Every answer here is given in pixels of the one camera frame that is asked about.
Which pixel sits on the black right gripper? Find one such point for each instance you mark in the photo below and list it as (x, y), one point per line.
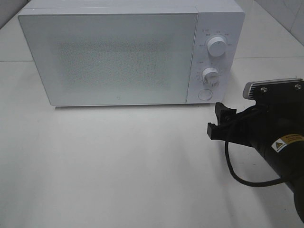
(270, 129)

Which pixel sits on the round white door button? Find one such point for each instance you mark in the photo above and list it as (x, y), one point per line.
(205, 95)

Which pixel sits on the white round knob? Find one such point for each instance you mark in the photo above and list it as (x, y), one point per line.
(216, 45)
(210, 76)

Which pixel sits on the white microwave door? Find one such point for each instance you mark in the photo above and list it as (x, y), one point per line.
(126, 59)

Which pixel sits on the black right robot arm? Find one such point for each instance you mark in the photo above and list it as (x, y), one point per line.
(290, 170)

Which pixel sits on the white microwave oven body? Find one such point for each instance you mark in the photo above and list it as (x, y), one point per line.
(214, 17)

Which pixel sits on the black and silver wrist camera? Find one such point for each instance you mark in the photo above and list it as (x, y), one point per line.
(278, 91)

